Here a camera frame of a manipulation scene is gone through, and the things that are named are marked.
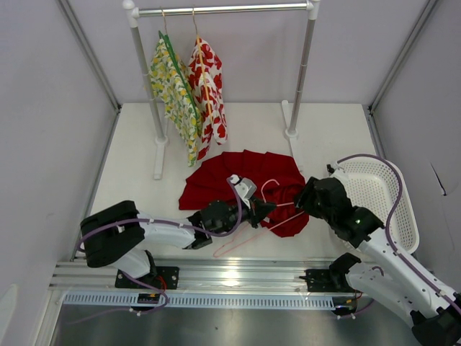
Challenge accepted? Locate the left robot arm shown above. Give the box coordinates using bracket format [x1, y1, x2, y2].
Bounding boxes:
[79, 197, 276, 288]

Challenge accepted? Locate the green hanger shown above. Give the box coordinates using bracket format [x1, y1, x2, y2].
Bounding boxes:
[151, 31, 197, 122]

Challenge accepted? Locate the yellow hanger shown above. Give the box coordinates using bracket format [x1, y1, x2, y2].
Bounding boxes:
[192, 7, 212, 115]

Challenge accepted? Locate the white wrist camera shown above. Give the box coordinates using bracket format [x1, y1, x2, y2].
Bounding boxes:
[230, 174, 256, 208]
[326, 162, 349, 182]

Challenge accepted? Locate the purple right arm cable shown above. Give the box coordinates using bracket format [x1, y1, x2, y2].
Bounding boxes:
[334, 153, 461, 316]

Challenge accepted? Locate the white perforated basket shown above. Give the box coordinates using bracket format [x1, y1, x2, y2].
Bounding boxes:
[336, 154, 420, 254]

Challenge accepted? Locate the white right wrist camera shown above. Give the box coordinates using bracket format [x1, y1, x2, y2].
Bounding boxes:
[326, 162, 349, 182]

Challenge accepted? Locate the red floral print garment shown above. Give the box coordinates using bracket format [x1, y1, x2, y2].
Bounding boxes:
[187, 37, 228, 159]

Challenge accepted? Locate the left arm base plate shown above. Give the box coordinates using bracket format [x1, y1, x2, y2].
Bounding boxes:
[115, 266, 179, 290]

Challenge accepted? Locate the perforated cable tray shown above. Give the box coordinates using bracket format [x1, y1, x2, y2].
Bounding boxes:
[63, 291, 336, 311]

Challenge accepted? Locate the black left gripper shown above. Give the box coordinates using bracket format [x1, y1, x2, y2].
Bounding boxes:
[212, 195, 276, 236]

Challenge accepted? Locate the pink wire hanger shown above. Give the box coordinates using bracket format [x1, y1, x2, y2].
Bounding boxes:
[212, 179, 305, 259]

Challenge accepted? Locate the white clothes rack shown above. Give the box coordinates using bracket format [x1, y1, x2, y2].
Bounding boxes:
[121, 0, 322, 180]

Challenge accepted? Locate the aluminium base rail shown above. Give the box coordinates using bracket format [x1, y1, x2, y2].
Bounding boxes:
[48, 258, 333, 296]

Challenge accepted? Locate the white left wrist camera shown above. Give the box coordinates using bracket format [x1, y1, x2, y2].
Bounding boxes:
[230, 174, 256, 208]

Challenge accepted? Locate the red skirt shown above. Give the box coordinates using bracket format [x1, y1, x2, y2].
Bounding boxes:
[179, 149, 310, 239]

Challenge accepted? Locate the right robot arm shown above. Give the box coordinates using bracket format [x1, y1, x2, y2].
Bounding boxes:
[295, 177, 460, 345]

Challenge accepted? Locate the lemon print garment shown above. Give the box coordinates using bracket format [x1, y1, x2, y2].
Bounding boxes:
[148, 32, 203, 167]

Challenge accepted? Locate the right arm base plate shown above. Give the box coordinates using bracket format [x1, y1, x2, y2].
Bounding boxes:
[299, 269, 355, 293]

